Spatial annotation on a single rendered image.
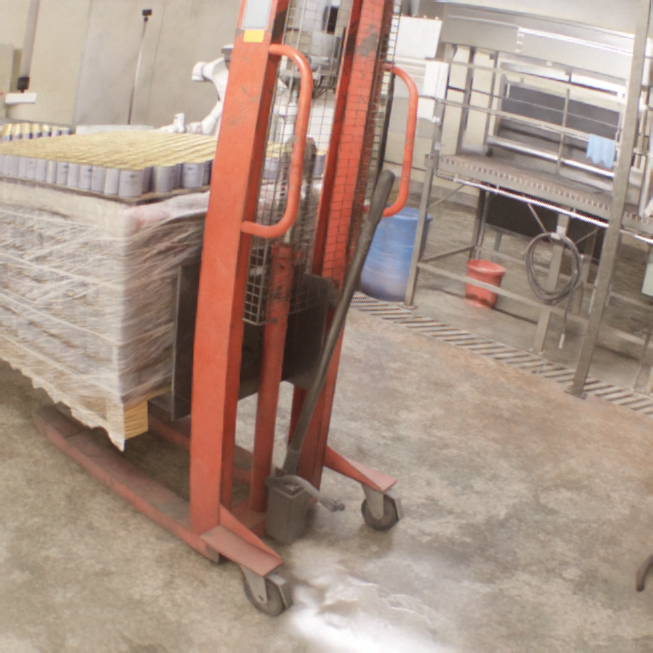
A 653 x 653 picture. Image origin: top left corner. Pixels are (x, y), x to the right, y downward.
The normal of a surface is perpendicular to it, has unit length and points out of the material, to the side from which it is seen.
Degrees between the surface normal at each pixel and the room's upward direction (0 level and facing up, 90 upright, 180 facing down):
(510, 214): 90
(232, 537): 0
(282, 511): 90
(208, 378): 90
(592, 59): 90
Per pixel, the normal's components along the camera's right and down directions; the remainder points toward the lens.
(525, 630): 0.15, -0.93
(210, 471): -0.55, 0.22
